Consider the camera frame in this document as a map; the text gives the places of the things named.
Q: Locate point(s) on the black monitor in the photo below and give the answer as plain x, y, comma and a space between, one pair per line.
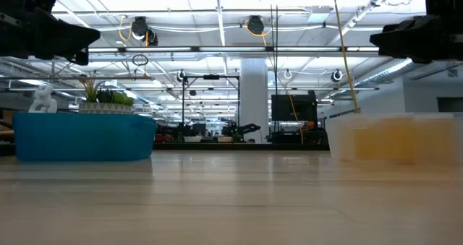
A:
293, 107

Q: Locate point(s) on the white pillar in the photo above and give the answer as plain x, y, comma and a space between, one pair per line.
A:
253, 100

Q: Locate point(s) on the black stand frame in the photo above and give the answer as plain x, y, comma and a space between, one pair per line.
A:
211, 77

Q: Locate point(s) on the white figurine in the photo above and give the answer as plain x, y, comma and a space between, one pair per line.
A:
43, 100

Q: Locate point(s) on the teal plastic bin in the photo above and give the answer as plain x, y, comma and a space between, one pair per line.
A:
83, 136

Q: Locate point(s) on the large orange pill bottle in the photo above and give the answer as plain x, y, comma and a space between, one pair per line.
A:
383, 140

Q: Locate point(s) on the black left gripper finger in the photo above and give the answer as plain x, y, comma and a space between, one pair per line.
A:
61, 37
81, 57

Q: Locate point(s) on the potted green succulent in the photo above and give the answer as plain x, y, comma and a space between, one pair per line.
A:
105, 108

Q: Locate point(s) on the orange tray with white balls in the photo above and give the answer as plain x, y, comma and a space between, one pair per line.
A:
340, 136

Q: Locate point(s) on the spare black robot arm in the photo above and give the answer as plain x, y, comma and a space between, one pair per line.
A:
246, 128

